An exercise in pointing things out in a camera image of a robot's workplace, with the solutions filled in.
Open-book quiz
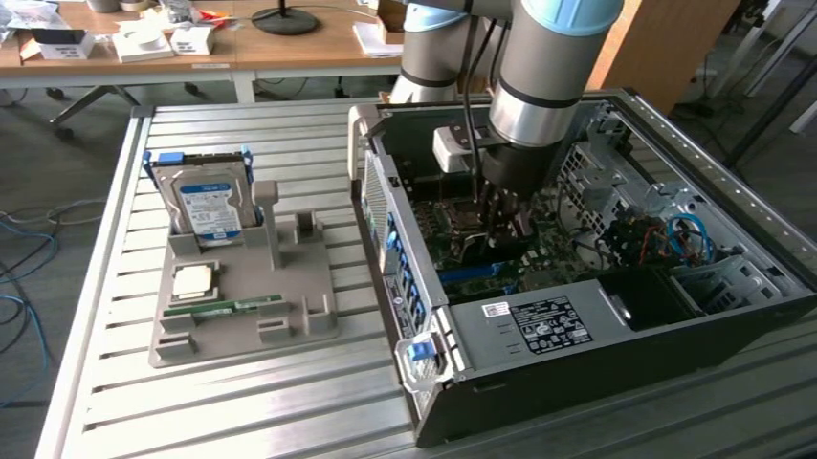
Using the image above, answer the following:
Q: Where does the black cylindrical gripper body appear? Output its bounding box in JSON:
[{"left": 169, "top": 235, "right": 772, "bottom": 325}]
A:
[{"left": 479, "top": 138, "right": 567, "bottom": 198}]

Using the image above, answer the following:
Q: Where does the black graphics card metal bracket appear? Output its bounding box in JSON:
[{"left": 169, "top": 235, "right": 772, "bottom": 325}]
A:
[{"left": 439, "top": 224, "right": 535, "bottom": 269}]

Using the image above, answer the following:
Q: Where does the metal CPU socket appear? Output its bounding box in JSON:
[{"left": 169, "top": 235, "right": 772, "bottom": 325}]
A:
[{"left": 436, "top": 198, "right": 484, "bottom": 231}]

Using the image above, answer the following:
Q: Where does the green motherboard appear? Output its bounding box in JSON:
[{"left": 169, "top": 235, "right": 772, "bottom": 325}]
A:
[{"left": 407, "top": 174, "right": 614, "bottom": 305}]

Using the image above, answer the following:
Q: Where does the silver drive cage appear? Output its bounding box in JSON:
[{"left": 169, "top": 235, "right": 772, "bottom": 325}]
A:
[{"left": 558, "top": 138, "right": 639, "bottom": 226}]

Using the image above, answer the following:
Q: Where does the blue expansion slot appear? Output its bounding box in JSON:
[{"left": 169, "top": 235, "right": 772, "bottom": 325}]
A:
[{"left": 439, "top": 266, "right": 500, "bottom": 284}]

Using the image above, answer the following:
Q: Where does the silver chipset heatsink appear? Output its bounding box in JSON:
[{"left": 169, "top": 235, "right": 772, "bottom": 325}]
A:
[{"left": 520, "top": 273, "right": 567, "bottom": 293}]

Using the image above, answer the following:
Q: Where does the grey power supply unit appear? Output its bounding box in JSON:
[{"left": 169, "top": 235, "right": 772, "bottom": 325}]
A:
[{"left": 445, "top": 279, "right": 632, "bottom": 372}]

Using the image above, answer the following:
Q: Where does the wooden cabinet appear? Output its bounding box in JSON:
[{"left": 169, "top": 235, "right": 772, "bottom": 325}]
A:
[{"left": 586, "top": 0, "right": 744, "bottom": 116}]

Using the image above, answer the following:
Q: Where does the white paper stack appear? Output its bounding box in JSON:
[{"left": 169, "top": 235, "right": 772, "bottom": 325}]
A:
[{"left": 352, "top": 21, "right": 404, "bottom": 58}]

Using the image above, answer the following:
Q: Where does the silver disk bay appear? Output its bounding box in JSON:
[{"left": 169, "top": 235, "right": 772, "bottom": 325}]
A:
[{"left": 668, "top": 255, "right": 783, "bottom": 317}]

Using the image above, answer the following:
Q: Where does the open black PC case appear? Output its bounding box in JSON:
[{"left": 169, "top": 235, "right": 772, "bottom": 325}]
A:
[{"left": 347, "top": 88, "right": 817, "bottom": 448}]

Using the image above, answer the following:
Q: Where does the grey plastic parts rack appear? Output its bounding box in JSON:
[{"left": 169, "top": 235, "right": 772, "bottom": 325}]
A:
[{"left": 146, "top": 180, "right": 339, "bottom": 369}]

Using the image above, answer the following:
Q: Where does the hard disk in blue caddy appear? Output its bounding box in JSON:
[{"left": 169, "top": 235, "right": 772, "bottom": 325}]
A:
[{"left": 140, "top": 146, "right": 254, "bottom": 248}]

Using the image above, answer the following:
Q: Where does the green RAM stick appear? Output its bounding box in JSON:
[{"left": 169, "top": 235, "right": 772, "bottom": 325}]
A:
[{"left": 161, "top": 295, "right": 285, "bottom": 319}]

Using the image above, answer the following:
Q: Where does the black round lamp base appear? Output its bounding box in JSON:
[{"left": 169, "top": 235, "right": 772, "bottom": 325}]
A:
[{"left": 249, "top": 0, "right": 319, "bottom": 35}]

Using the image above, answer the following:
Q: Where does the silver CPU chip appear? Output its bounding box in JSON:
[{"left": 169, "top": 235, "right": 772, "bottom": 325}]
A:
[{"left": 170, "top": 265, "right": 216, "bottom": 301}]

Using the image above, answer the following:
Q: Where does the small white carton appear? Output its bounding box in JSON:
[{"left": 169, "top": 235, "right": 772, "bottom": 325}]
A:
[{"left": 169, "top": 26, "right": 216, "bottom": 56}]

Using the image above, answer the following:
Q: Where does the white flat box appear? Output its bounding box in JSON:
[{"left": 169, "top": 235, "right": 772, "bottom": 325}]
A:
[{"left": 112, "top": 23, "right": 174, "bottom": 63}]

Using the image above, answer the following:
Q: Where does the wooden desk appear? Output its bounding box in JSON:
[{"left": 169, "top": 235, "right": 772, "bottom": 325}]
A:
[{"left": 0, "top": 0, "right": 409, "bottom": 104}]

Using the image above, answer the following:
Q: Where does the white box black lid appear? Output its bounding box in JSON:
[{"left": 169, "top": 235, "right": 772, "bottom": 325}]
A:
[{"left": 30, "top": 28, "right": 96, "bottom": 61}]

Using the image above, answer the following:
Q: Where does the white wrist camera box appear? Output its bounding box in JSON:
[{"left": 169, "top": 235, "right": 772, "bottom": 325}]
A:
[{"left": 431, "top": 126, "right": 489, "bottom": 174}]

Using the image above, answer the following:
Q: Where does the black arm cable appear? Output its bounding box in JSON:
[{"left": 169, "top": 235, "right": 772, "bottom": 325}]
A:
[{"left": 459, "top": 0, "right": 511, "bottom": 192}]

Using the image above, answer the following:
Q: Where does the black red wire bundle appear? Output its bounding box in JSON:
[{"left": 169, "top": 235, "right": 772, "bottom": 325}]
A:
[{"left": 598, "top": 217, "right": 671, "bottom": 269}]

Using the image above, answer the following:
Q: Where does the blue data wire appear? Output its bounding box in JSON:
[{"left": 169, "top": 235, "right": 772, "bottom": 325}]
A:
[{"left": 666, "top": 214, "right": 715, "bottom": 267}]

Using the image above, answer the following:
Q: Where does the grey desk frame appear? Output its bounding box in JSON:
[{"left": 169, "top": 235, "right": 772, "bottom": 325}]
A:
[{"left": 700, "top": 0, "right": 817, "bottom": 164}]

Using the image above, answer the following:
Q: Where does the grey floor cable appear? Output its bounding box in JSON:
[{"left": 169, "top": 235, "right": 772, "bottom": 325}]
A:
[{"left": 0, "top": 198, "right": 106, "bottom": 226}]

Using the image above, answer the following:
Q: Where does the blue floor cable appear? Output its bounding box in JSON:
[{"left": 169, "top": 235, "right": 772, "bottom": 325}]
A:
[{"left": 0, "top": 224, "right": 62, "bottom": 407}]

